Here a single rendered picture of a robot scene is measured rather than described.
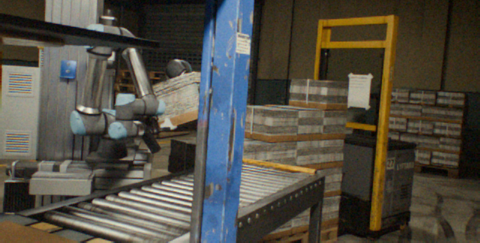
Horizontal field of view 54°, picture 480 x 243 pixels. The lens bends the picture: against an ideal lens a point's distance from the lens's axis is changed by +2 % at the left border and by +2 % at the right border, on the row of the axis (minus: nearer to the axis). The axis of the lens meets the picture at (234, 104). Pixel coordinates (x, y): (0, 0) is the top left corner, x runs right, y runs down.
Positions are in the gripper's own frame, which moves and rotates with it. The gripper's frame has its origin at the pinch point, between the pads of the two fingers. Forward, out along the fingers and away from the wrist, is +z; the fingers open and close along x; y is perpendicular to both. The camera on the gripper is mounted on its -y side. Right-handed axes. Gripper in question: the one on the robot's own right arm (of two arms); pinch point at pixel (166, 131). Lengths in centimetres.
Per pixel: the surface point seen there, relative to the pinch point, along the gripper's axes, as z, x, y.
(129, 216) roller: -69, -30, -31
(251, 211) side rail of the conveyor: -40, -55, -41
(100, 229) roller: -83, -31, -32
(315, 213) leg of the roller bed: 40, -46, -57
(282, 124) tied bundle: 121, -9, -5
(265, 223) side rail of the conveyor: -27, -53, -48
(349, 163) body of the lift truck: 236, -14, -48
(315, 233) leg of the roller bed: 40, -43, -67
